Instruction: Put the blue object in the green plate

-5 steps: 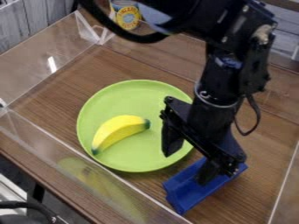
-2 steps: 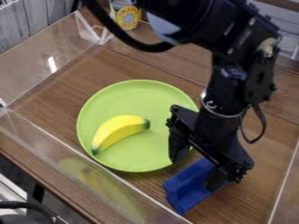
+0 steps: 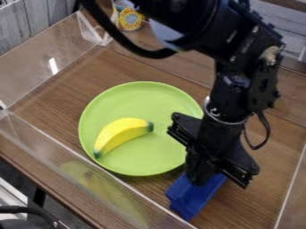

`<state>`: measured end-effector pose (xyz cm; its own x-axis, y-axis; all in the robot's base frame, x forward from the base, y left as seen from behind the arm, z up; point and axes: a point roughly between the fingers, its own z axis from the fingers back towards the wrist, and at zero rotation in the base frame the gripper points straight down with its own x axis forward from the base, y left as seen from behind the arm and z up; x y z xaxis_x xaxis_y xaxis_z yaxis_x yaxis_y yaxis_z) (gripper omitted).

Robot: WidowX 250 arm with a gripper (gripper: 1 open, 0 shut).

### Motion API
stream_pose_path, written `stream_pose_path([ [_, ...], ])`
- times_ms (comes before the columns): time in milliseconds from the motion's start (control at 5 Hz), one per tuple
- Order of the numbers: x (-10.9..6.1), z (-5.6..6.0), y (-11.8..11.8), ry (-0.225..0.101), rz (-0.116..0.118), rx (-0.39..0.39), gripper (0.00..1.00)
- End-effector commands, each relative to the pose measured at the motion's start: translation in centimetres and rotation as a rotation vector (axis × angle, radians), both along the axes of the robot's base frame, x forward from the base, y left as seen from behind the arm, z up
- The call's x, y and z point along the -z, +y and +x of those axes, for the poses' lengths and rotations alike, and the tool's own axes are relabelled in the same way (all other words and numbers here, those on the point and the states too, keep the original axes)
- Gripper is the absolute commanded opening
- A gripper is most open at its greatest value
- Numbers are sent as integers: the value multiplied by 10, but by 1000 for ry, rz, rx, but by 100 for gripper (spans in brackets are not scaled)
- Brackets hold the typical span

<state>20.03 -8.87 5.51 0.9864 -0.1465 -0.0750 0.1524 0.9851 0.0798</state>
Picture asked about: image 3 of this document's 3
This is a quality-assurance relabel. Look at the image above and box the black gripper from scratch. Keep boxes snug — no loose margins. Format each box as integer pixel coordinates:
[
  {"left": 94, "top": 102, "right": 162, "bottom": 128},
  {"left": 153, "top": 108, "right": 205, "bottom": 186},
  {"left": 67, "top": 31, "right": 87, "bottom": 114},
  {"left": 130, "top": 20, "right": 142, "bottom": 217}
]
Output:
[{"left": 167, "top": 112, "right": 261, "bottom": 189}]

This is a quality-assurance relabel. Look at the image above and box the blue plastic block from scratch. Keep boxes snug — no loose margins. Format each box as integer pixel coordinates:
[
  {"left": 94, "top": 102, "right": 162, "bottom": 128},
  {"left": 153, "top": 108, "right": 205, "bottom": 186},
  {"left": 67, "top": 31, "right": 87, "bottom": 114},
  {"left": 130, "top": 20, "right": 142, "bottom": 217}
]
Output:
[{"left": 165, "top": 174, "right": 227, "bottom": 222}]

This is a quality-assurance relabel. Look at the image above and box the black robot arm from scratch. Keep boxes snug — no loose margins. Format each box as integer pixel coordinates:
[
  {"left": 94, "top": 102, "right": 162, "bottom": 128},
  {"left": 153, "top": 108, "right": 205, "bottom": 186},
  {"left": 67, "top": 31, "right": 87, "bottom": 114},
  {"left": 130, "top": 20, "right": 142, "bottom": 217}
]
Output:
[{"left": 132, "top": 0, "right": 283, "bottom": 188}]

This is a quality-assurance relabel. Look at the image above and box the green round plate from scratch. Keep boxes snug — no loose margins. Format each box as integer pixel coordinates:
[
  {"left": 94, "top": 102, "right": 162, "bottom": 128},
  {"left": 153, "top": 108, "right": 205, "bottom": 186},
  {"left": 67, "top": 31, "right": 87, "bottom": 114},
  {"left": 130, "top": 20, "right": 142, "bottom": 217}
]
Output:
[{"left": 78, "top": 81, "right": 203, "bottom": 176}]

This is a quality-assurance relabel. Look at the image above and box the yellow toy banana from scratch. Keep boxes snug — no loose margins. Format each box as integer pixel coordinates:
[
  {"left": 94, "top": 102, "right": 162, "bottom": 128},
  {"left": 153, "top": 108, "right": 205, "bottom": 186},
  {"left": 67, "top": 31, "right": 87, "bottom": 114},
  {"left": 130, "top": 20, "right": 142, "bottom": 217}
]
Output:
[{"left": 94, "top": 117, "right": 154, "bottom": 158}]

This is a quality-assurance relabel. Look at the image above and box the yellow labelled tin can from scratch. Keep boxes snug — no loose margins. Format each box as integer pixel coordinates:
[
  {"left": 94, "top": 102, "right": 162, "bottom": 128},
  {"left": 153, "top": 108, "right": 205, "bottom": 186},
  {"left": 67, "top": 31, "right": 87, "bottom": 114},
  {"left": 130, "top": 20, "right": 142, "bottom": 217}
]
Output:
[{"left": 112, "top": 0, "right": 145, "bottom": 31}]

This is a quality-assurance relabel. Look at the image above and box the clear acrylic enclosure wall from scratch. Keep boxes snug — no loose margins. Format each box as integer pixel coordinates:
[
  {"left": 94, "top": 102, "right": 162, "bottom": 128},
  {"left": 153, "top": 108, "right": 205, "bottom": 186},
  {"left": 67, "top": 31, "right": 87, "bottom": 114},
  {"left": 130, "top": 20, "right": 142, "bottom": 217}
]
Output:
[{"left": 0, "top": 16, "right": 306, "bottom": 229}]

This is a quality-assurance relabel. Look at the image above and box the black cable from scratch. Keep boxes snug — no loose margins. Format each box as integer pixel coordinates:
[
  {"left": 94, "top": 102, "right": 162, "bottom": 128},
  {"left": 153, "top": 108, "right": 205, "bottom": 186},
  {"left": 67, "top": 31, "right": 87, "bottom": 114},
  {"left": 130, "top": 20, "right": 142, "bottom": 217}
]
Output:
[{"left": 79, "top": 0, "right": 178, "bottom": 60}]

